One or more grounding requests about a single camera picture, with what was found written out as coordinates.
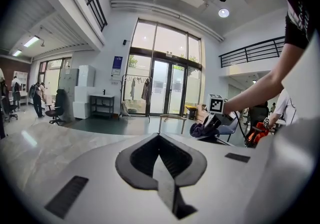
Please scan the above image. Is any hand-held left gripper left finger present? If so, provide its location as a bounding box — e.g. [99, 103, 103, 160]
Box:
[17, 133, 176, 224]

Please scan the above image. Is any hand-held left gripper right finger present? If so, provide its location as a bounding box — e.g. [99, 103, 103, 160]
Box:
[152, 133, 274, 224]

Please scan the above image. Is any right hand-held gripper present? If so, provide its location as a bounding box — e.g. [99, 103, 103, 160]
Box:
[203, 94, 238, 133]

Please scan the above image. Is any dark purple cloth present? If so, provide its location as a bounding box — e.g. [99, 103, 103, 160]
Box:
[189, 122, 220, 138]

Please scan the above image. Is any person's right forearm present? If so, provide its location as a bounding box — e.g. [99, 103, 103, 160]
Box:
[223, 42, 307, 115]

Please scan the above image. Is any blue chair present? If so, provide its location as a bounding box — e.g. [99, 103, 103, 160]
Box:
[216, 117, 240, 142]

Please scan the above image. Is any cardboard box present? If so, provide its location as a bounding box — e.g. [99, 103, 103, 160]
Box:
[195, 104, 209, 122]

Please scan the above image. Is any yellow bin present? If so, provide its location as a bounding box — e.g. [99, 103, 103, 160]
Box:
[185, 105, 198, 120]

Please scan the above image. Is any wooden stool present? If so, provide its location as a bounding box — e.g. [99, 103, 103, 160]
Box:
[158, 113, 188, 134]

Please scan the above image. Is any orange hand-held device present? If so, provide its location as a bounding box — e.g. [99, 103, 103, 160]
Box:
[246, 121, 271, 148]

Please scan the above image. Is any glass entrance door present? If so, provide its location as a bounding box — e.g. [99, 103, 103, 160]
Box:
[149, 58, 189, 116]

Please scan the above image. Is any brown hanging garment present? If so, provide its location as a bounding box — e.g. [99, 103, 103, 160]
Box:
[140, 78, 152, 106]

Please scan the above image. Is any black balcony railing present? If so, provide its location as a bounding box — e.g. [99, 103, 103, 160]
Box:
[218, 35, 286, 68]

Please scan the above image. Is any black clothes rack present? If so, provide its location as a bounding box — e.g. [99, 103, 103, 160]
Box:
[119, 73, 154, 119]

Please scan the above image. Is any black office chair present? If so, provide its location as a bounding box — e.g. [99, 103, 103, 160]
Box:
[44, 89, 68, 126]
[0, 79, 19, 123]

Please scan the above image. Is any stack of white foam boxes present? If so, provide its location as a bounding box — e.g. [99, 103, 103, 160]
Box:
[71, 64, 97, 120]

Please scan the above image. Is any grey metal cabinet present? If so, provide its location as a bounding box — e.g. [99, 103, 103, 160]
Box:
[58, 68, 80, 95]

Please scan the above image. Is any white shelf unit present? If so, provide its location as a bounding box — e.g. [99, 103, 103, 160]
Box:
[12, 70, 29, 106]

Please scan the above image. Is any person's black t-shirt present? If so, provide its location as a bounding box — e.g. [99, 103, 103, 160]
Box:
[271, 0, 320, 50]

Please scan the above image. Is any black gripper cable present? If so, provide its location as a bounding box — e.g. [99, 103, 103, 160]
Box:
[233, 111, 252, 147]

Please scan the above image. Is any black frame sink table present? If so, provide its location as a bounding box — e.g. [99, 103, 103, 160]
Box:
[89, 89, 116, 119]

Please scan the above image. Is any blue wall poster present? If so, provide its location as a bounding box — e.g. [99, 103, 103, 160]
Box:
[111, 55, 124, 76]

